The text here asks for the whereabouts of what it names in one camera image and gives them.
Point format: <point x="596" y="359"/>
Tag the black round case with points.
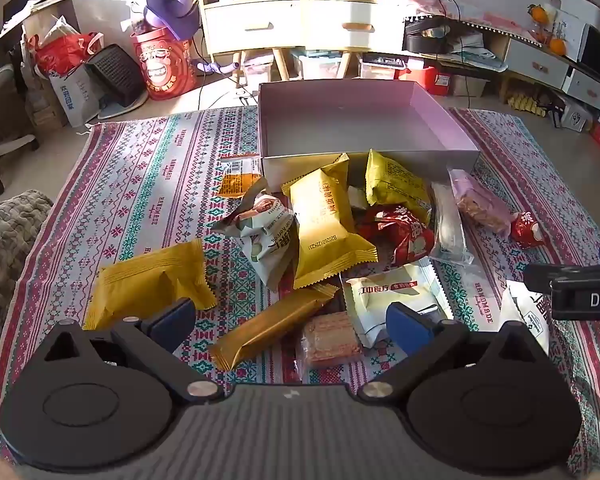
<point x="425" y="42"/>

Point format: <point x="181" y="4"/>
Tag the pink lace-edged cloth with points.
<point x="430" y="2"/>

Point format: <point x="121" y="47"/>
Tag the pink biscuit packet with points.
<point x="480" y="202"/>

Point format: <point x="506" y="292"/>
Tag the wooden shelf cabinet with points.
<point x="250" y="25"/>

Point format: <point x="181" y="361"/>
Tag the white green packet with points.
<point x="380" y="295"/>

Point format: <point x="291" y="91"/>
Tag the purple plastic tube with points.
<point x="215" y="67"/>

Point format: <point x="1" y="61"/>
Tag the white office chair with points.
<point x="5" y="145"/>

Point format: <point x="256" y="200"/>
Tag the red cardboard box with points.
<point x="430" y="80"/>

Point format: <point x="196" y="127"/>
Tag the white paper bag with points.
<point x="75" y="95"/>

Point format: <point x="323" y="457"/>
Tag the clear wafer packet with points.
<point x="327" y="340"/>

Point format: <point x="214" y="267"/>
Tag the red shopping bag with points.
<point x="62" y="52"/>

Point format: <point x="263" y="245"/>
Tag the grey cardboard box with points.
<point x="470" y="86"/>

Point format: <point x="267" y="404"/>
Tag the stack of papers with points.
<point x="475" y="45"/>

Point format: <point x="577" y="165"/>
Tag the grey knitted blanket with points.
<point x="5" y="240"/>

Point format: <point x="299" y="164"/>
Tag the patterned woven mat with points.
<point x="145" y="170"/>

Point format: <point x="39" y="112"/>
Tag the long clear packet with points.
<point x="450" y="230"/>

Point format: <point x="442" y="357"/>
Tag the small pale packet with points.
<point x="358" y="198"/>

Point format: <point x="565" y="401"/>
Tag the white printed box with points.
<point x="567" y="30"/>

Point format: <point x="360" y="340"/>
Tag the white low drawer cabinet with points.
<point x="535" y="62"/>

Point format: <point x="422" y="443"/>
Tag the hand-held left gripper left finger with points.
<point x="172" y="317"/>

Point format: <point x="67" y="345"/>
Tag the orange packet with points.
<point x="237" y="182"/>

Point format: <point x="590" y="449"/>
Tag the clear storage box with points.
<point x="257" y="70"/>
<point x="317" y="65"/>
<point x="385" y="67"/>

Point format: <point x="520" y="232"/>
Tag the pink cardboard box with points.
<point x="330" y="125"/>

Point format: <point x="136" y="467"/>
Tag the yellow foil packet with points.
<point x="145" y="280"/>
<point x="325" y="230"/>

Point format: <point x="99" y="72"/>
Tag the small red packet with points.
<point x="527" y="230"/>

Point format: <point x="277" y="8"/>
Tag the grey white nut packet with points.
<point x="265" y="240"/>

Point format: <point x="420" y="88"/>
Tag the large red packet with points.
<point x="405" y="237"/>

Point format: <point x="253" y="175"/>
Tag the row of yellow cones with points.
<point x="527" y="104"/>

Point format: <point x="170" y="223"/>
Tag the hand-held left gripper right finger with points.
<point x="407" y="322"/>

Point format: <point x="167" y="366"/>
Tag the black mesh basket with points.
<point x="115" y="72"/>

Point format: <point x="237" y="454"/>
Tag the mustard printed packet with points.
<point x="395" y="185"/>

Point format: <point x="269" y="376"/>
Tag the long gold bar packet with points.
<point x="265" y="325"/>

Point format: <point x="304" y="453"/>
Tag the white printed floor carton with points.
<point x="576" y="115"/>

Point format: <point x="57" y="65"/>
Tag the red printed bucket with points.
<point x="162" y="67"/>

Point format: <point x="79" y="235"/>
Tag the orange fruit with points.
<point x="558" y="46"/>
<point x="537" y="14"/>

